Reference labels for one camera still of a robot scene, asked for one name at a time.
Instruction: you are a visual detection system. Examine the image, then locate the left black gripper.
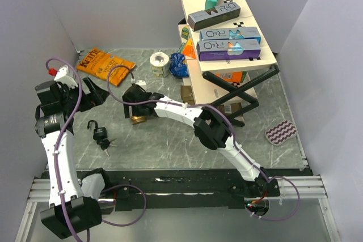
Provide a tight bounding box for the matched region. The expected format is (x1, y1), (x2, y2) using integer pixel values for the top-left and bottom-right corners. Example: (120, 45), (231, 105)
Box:
(60, 77), (108, 113)

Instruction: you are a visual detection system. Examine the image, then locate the large brass padlock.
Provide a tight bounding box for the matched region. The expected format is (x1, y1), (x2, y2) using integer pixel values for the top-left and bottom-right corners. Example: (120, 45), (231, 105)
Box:
(130, 116), (147, 125)

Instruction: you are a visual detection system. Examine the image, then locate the black padlock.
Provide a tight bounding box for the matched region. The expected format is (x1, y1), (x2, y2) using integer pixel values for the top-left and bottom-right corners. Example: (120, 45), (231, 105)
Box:
(87, 120), (107, 141)

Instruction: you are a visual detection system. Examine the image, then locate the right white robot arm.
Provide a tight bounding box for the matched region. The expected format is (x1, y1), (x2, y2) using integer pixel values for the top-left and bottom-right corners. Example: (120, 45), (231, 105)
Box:
(122, 84), (271, 196)

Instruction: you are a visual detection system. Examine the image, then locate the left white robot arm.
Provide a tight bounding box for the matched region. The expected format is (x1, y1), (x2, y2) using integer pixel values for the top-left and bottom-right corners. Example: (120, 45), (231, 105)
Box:
(35, 77), (112, 239)

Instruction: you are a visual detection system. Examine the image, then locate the orange Kettle chips bag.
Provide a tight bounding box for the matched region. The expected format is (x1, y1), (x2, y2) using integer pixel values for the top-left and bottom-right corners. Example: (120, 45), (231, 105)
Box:
(77, 48), (136, 86)

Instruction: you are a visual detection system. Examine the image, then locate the toilet paper roll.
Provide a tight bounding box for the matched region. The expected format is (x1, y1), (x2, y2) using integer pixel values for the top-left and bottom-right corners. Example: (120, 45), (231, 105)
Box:
(149, 52), (170, 78)

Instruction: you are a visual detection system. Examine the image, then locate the olive brown snack bag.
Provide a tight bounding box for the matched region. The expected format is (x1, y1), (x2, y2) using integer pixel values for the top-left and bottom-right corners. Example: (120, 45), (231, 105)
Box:
(180, 85), (242, 116)

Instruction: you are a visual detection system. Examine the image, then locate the blue snack bag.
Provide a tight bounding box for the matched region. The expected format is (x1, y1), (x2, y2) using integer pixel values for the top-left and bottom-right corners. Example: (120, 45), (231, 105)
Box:
(169, 53), (189, 78)

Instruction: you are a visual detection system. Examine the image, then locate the orange box on shelf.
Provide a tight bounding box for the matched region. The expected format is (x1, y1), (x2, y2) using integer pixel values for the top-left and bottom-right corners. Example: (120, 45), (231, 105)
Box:
(181, 38), (196, 59)

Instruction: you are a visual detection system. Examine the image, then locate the green box on shelf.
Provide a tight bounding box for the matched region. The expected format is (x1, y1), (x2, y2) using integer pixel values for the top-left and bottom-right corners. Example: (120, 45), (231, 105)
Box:
(181, 26), (190, 40)

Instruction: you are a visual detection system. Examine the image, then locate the purple R&O box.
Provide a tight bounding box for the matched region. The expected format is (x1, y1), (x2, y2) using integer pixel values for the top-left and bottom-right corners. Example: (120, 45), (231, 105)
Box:
(196, 39), (261, 61)

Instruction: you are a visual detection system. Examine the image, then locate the grey R&O box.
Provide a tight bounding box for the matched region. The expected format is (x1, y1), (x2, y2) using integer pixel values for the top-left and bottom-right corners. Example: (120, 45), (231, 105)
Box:
(187, 2), (241, 31)

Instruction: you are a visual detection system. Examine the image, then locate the blue R&O box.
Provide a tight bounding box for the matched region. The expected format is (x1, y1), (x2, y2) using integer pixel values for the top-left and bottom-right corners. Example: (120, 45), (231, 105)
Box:
(200, 27), (261, 44)

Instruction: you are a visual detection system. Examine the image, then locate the purple wavy cloth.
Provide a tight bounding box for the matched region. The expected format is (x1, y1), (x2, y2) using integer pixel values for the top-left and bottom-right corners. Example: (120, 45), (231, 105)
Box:
(265, 120), (297, 146)

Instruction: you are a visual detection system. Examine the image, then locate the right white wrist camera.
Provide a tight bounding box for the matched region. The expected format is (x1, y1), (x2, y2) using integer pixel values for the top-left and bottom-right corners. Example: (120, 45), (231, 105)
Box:
(131, 79), (147, 91)

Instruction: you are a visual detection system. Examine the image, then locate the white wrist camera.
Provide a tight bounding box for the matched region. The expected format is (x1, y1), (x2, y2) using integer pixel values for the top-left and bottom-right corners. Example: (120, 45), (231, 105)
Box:
(131, 79), (147, 91)
(48, 65), (78, 89)

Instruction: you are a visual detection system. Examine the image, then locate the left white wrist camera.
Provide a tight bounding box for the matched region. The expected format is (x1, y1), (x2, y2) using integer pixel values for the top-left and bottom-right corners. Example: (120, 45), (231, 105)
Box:
(48, 65), (78, 89)

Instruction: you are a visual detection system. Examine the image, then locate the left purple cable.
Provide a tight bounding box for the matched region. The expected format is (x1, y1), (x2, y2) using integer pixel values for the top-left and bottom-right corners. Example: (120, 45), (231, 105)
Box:
(45, 57), (147, 242)

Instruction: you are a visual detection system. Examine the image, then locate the purple cable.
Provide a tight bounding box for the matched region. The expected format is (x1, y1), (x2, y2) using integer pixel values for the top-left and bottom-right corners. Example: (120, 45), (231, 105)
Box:
(106, 65), (301, 222)
(45, 57), (147, 242)

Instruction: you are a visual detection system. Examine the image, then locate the cream shelf rack black frame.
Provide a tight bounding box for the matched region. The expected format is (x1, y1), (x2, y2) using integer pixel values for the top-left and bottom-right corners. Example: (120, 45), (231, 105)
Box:
(181, 0), (280, 127)

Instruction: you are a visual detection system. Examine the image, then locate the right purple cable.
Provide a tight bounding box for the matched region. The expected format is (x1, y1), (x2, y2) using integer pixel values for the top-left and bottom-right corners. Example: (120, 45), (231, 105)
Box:
(106, 65), (301, 222)

